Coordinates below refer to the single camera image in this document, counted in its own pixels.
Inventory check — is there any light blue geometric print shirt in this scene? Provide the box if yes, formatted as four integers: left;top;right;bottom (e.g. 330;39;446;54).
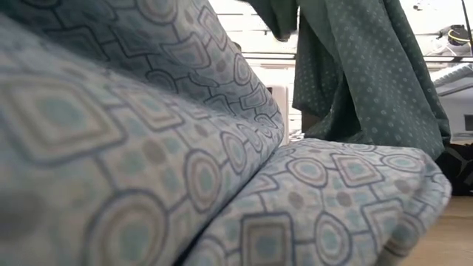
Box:
0;0;452;266

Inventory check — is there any dark teal dotted shirt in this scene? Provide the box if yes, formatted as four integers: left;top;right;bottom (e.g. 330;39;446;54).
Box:
239;0;452;160

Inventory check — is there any grey horizontal rail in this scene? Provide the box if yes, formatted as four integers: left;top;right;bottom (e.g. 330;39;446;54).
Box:
242;51;473;69

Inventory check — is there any black reel with yellow cable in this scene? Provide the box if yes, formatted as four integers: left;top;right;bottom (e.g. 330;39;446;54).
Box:
439;24;471;47

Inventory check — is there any thin black pole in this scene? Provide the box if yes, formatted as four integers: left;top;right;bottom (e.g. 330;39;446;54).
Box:
460;0;473;56

